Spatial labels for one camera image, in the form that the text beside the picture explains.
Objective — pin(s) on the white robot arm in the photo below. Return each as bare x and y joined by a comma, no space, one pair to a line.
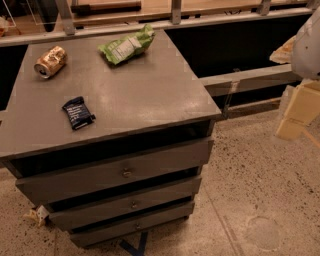
305,59

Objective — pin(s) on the blue rxbar wrapper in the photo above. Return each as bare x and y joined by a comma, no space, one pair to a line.
78,113

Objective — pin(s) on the grey metal railing frame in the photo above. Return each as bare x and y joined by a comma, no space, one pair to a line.
218,45

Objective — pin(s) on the bottom grey drawer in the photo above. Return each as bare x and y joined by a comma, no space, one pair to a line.
132,225

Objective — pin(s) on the crushed gold soda can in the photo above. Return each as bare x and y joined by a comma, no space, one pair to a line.
51,62

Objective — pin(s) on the middle grey drawer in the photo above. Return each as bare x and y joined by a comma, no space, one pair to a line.
126,204

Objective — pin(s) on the wooden shelf in background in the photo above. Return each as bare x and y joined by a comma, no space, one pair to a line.
152,10

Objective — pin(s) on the grey drawer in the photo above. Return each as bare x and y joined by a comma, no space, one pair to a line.
58,186
126,204
132,225

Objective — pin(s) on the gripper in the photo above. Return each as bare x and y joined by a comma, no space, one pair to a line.
307,50

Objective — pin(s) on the green rice chip bag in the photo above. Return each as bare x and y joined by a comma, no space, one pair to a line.
128,46

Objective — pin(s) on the crumpled paper scrap on floor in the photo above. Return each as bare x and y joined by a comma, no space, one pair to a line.
39,214

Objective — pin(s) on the grey drawer cabinet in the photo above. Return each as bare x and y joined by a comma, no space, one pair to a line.
152,102

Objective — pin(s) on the top grey drawer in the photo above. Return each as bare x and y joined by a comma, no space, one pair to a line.
58,186

